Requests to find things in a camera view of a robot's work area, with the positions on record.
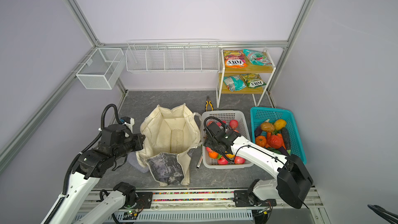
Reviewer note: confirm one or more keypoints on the grey cloth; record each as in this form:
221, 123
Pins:
133, 161

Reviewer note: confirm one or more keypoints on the green pink snack bag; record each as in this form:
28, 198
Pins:
257, 58

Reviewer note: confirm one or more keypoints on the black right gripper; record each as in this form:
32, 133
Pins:
208, 142

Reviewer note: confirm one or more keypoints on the orange Fox's candy bag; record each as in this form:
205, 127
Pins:
234, 59

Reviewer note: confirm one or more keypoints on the brown potato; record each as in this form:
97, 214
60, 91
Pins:
267, 127

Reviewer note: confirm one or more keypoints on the red apple back right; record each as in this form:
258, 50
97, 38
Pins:
233, 124

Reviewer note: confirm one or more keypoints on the red apple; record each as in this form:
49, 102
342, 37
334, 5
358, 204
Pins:
239, 160
233, 124

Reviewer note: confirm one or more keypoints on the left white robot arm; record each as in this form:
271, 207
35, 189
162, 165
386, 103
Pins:
85, 171

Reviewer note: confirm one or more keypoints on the dark purple eggplant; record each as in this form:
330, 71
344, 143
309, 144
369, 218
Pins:
283, 151

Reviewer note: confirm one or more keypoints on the long white wire basket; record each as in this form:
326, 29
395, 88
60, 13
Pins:
172, 55

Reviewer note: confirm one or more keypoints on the cream canvas grocery bag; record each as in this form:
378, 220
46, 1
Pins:
171, 135

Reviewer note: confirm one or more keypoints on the teal plastic vegetable basket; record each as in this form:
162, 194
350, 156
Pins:
258, 115

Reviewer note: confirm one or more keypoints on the green Fox's candy bag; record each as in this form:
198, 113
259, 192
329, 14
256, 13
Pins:
253, 81

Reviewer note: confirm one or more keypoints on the dark cucumber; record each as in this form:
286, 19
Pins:
286, 138

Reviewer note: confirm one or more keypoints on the yellow handled pliers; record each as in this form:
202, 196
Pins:
208, 105

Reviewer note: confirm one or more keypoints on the teal snack bag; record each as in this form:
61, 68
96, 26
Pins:
234, 83

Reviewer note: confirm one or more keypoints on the small orange pumpkin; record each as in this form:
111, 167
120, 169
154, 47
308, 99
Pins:
261, 141

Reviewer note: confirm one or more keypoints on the small white wire basket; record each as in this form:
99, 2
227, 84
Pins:
102, 69

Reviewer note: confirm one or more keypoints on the white plastic fruit basket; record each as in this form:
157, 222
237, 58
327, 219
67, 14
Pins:
227, 116

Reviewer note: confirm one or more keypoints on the silver marker pen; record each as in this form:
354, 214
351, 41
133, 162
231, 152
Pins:
200, 162

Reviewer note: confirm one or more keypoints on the yellow lemon in teal basket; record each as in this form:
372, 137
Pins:
279, 124

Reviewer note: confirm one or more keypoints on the white wooden two-tier shelf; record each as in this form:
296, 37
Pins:
245, 71

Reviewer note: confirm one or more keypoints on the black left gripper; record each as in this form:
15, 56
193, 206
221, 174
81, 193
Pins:
139, 139

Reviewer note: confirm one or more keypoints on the red apple front right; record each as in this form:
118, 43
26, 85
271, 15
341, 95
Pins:
239, 160

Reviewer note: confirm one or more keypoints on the orange tangerine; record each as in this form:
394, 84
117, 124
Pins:
213, 155

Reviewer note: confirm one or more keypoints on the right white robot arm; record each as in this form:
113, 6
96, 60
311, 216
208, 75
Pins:
291, 180

